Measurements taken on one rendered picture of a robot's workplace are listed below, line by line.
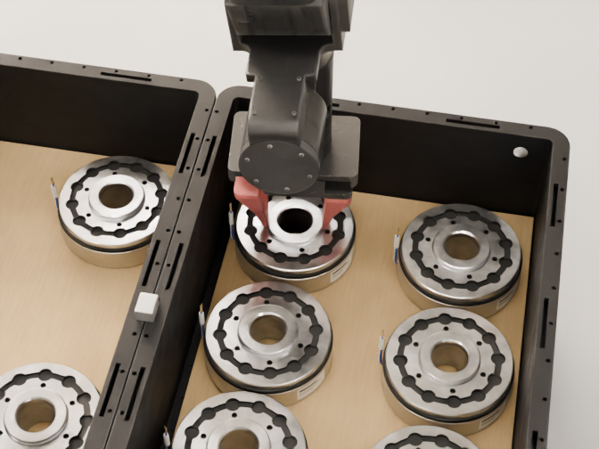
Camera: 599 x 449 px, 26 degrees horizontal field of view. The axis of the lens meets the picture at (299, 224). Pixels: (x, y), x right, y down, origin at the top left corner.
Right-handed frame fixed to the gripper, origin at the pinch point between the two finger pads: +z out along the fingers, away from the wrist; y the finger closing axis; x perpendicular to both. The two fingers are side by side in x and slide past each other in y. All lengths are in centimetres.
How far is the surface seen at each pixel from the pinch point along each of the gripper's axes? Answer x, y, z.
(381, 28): 42.3, 7.3, 17.0
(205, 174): 0.3, -7.4, -4.6
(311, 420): -17.3, 2.4, 4.1
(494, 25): 44, 20, 17
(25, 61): 11.1, -24.3, -5.9
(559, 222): -3.9, 21.1, -5.7
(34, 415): -19.0, -19.1, 2.8
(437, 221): 0.9, 12.1, 0.8
